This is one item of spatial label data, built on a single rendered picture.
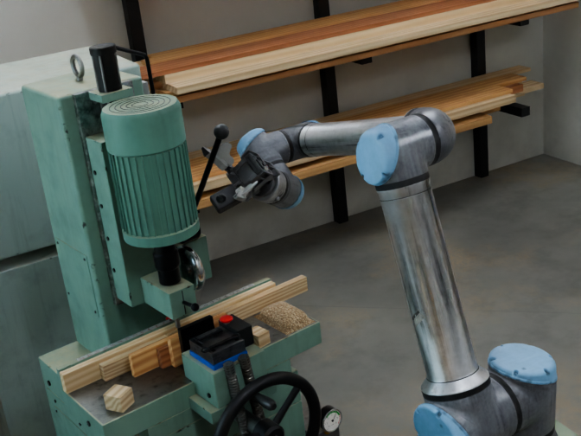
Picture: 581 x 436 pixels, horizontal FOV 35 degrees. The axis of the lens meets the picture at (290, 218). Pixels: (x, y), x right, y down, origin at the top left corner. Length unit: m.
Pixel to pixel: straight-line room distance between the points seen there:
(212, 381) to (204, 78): 2.24
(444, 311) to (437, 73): 3.53
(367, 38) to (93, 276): 2.51
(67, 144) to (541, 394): 1.20
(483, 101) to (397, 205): 3.15
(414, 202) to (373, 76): 3.26
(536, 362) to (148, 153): 0.96
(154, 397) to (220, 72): 2.29
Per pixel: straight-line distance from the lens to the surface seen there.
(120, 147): 2.03
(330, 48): 4.40
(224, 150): 2.19
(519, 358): 2.16
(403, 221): 1.93
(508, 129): 5.84
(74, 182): 2.25
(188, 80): 4.11
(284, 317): 2.30
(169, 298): 2.18
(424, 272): 1.95
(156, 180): 2.04
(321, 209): 5.16
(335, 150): 2.32
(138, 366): 2.20
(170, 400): 2.14
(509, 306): 4.24
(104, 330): 2.41
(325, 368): 3.85
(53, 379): 2.56
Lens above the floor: 2.01
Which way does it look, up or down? 22 degrees down
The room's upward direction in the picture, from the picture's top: 7 degrees counter-clockwise
